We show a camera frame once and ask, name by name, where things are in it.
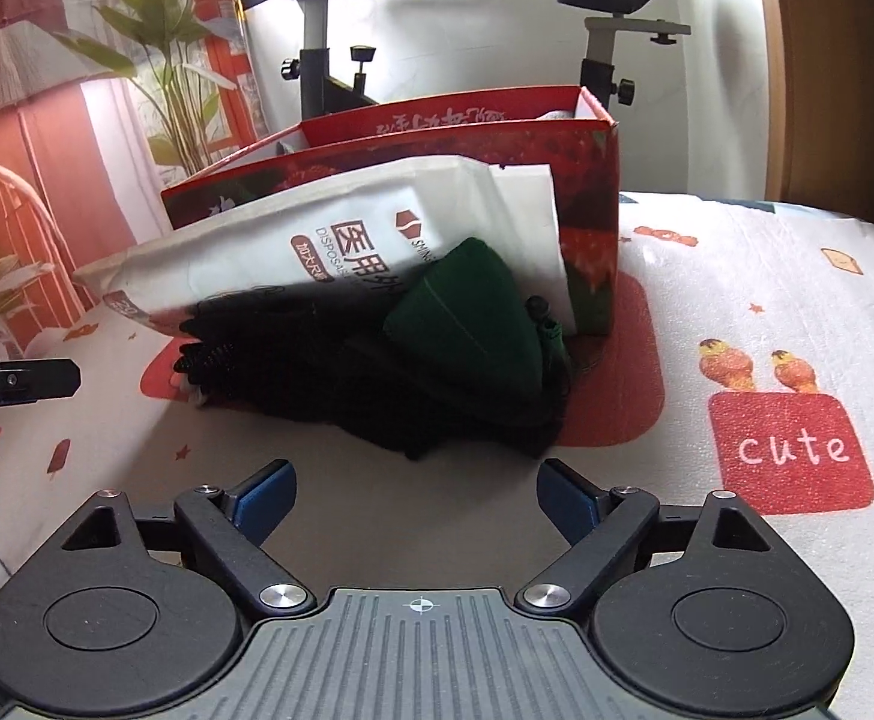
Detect red cardboard box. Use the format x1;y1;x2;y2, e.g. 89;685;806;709
161;86;619;338

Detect printed bed sheet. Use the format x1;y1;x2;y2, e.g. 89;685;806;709
0;191;874;593

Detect white plastic packet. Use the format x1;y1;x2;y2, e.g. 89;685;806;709
73;154;582;338

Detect printed plant backdrop cloth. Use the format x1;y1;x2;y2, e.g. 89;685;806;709
0;0;273;361

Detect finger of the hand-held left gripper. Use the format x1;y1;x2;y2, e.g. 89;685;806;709
0;356;82;410

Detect wooden panel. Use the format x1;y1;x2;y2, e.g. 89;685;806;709
752;0;874;241

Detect dark green drawstring pouch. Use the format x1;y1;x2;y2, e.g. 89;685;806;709
381;238;567;400

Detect black fabric gloves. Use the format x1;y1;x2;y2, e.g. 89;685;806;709
173;291;580;464

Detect black exercise bike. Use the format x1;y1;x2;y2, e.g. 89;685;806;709
223;0;693;125

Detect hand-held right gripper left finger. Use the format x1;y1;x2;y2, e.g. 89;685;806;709
60;459;316;614

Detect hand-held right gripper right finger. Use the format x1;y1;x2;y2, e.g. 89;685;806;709
516;459;777;611

